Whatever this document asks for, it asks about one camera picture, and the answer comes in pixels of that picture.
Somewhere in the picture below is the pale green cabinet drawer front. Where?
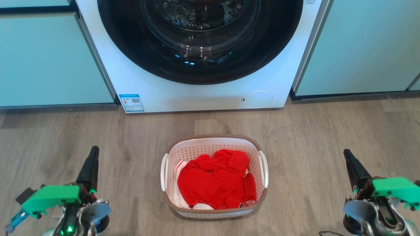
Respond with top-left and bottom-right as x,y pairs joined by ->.
0,0 -> 71,8

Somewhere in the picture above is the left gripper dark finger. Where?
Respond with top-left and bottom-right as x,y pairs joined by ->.
76,146 -> 100,192

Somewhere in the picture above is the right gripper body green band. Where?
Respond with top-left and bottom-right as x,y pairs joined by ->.
343,177 -> 420,236

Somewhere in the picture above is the red garment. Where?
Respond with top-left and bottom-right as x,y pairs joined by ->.
177,149 -> 257,210

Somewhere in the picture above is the black round washing machine door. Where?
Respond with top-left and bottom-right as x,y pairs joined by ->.
97,0 -> 304,85

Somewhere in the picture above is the round white filter cover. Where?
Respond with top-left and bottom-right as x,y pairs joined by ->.
241,91 -> 273,109

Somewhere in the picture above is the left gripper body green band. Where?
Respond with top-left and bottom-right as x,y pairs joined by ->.
22,185 -> 111,236

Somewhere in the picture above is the blue energy label sticker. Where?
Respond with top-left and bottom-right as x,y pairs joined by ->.
118,94 -> 144,113

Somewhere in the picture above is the pale green cabinet door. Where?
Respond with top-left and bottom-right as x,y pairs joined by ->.
292,0 -> 420,97
0,13 -> 115,108

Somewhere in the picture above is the white laundry basket brown rim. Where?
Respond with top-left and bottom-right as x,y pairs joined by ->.
160,135 -> 269,219

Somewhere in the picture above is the white garment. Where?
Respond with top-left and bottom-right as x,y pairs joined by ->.
174,160 -> 215,210

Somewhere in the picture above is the black cabinet plinth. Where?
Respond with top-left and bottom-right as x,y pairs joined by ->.
289,88 -> 420,101

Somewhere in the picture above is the blue cable connector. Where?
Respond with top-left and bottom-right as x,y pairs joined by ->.
5,209 -> 29,234

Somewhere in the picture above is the white washing machine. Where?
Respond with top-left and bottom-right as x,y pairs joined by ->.
75,0 -> 328,114

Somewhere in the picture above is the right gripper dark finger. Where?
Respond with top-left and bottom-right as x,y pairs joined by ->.
343,149 -> 373,199

